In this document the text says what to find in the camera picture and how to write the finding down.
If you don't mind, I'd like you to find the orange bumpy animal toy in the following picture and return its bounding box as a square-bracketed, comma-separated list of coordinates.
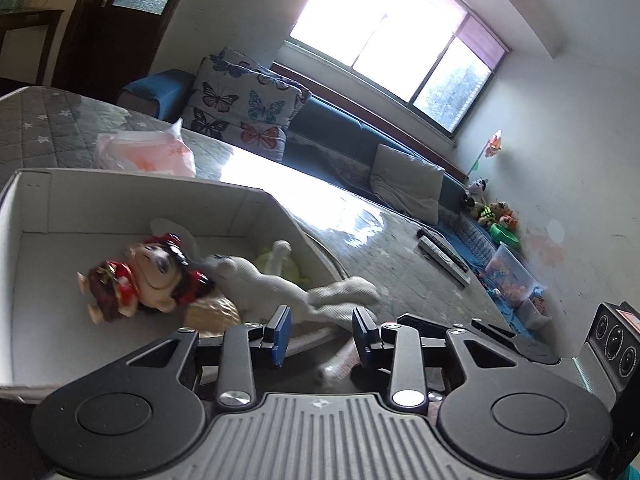
[182, 295, 242, 338]

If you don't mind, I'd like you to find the white plush rabbit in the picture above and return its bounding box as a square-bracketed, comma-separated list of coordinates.
[202, 238, 384, 386]

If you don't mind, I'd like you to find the green round toy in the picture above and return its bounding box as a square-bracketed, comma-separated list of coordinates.
[254, 240, 310, 287]

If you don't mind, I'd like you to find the red dressed doll figure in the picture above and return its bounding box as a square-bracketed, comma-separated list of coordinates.
[77, 233, 215, 324]

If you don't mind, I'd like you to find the grey remote control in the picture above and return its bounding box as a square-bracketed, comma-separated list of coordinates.
[416, 229, 471, 287]

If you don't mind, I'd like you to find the clear plastic toy bin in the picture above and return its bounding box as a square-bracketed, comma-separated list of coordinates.
[485, 243, 546, 309]

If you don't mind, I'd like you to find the green toy basin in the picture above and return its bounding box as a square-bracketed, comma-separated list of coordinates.
[489, 222, 520, 249]

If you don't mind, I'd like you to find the white cushion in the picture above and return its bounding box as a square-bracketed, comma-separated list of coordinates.
[369, 144, 445, 226]

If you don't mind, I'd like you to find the pile of plush toys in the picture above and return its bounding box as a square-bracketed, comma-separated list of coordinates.
[462, 179, 518, 232]

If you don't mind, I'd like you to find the pink white plastic bag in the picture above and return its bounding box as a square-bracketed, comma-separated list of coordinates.
[94, 119, 196, 178]

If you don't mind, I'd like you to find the blue sofa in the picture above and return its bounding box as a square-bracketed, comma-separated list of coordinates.
[117, 66, 551, 334]

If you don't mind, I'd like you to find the orange pinwheel toy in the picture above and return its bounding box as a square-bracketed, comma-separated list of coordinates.
[466, 129, 502, 176]

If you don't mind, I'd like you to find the grey cardboard box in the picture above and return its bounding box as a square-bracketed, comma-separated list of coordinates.
[0, 167, 352, 403]

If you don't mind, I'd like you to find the butterfly print pillow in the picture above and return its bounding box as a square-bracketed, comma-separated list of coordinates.
[182, 48, 310, 162]

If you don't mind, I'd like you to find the window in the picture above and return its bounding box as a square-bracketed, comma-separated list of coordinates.
[288, 0, 509, 139]

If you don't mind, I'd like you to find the dark wooden door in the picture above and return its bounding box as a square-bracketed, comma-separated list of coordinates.
[51, 0, 180, 102]

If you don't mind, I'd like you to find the dark wooden cabinet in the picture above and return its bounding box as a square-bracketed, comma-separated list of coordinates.
[0, 8, 63, 86]

